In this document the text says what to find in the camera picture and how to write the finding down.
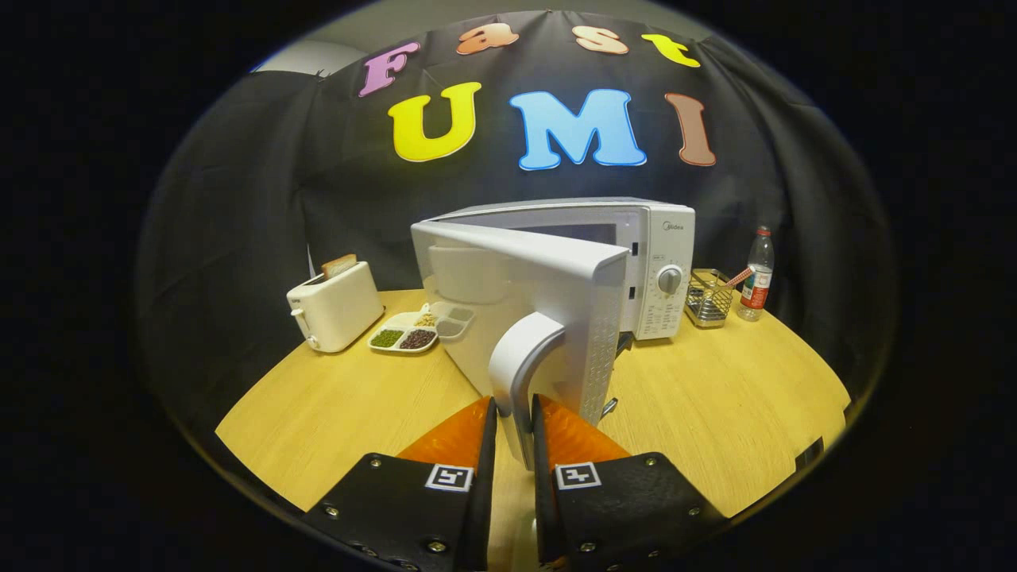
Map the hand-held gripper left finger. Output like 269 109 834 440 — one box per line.
302 396 499 572

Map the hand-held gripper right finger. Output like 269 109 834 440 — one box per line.
531 393 728 572

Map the white microwave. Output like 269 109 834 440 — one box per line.
411 196 697 471

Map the white divided bean tray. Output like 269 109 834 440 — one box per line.
368 303 442 354

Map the white toaster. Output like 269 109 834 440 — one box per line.
287 261 386 354

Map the clear plastic water bottle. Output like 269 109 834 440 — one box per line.
736 226 775 322

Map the black backdrop cloth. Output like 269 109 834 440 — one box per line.
135 10 899 446

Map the metal wire basket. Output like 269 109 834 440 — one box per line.
684 269 736 329

